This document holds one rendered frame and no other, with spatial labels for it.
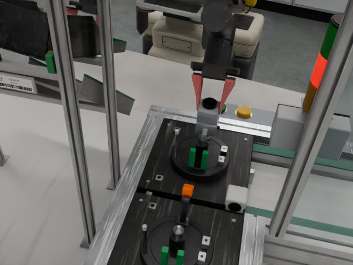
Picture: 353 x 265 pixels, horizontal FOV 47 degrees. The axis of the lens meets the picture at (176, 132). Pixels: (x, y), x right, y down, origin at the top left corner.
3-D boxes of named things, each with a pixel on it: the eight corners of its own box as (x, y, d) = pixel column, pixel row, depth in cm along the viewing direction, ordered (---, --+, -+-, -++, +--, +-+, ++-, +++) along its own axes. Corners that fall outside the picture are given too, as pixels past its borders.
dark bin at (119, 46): (74, 38, 94) (79, 4, 91) (125, 52, 90) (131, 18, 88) (-20, 42, 68) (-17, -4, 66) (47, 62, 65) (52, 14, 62)
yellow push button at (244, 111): (236, 110, 115) (238, 104, 113) (250, 112, 114) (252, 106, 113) (235, 119, 112) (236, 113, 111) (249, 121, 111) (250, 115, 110)
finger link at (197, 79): (219, 114, 84) (227, 69, 83) (185, 109, 85) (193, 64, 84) (220, 114, 91) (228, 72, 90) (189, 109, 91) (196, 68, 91)
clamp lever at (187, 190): (178, 216, 81) (184, 182, 79) (188, 218, 81) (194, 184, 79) (175, 226, 78) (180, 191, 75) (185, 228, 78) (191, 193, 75)
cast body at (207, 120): (199, 114, 94) (202, 90, 89) (218, 118, 93) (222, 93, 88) (193, 140, 88) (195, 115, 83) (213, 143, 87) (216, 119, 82)
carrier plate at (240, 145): (163, 124, 109) (163, 118, 107) (252, 141, 106) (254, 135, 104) (136, 192, 91) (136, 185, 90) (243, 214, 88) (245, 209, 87)
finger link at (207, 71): (229, 115, 84) (237, 70, 83) (195, 110, 85) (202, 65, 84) (229, 115, 90) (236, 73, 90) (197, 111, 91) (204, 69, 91)
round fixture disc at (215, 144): (177, 134, 103) (178, 128, 102) (232, 144, 101) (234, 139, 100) (164, 174, 93) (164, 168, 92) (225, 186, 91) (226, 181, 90)
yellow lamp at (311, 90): (301, 96, 69) (309, 72, 66) (332, 101, 68) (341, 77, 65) (302, 114, 65) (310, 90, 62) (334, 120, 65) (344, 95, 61)
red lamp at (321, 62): (310, 71, 66) (318, 44, 62) (342, 77, 65) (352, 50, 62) (310, 89, 62) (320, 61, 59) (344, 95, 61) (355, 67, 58)
